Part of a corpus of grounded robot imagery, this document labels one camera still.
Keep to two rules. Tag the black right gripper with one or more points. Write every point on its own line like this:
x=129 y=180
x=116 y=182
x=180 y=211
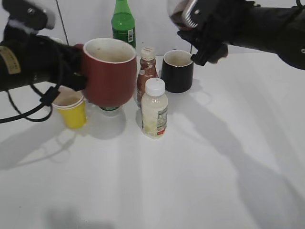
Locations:
x=210 y=24

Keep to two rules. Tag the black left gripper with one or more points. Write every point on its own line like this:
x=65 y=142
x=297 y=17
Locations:
x=65 y=65

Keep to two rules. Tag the cola bottle red label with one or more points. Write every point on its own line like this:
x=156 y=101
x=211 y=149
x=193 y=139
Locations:
x=207 y=50

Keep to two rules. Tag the dark red ceramic mug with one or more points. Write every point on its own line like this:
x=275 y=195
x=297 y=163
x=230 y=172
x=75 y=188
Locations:
x=110 y=67

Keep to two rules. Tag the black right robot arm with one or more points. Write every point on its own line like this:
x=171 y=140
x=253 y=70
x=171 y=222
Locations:
x=275 y=30

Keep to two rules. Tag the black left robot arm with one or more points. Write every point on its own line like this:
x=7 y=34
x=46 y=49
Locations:
x=27 y=57

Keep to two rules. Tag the yellow paper cup stack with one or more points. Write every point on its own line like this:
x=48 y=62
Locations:
x=71 y=105

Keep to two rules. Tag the white ceramic mug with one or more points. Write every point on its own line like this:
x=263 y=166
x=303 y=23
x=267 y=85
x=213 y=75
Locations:
x=57 y=40

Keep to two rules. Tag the black ceramic mug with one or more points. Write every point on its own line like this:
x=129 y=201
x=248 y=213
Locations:
x=177 y=71

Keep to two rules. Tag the clear water bottle white cap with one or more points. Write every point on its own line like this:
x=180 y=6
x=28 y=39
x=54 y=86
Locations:
x=110 y=111

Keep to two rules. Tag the green soda bottle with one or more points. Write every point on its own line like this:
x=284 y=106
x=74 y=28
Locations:
x=123 y=23

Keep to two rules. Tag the brown sauce bottle cream cap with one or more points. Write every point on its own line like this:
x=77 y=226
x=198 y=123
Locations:
x=147 y=71

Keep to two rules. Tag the cloudy juice bottle white cap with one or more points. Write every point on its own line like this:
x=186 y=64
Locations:
x=154 y=106

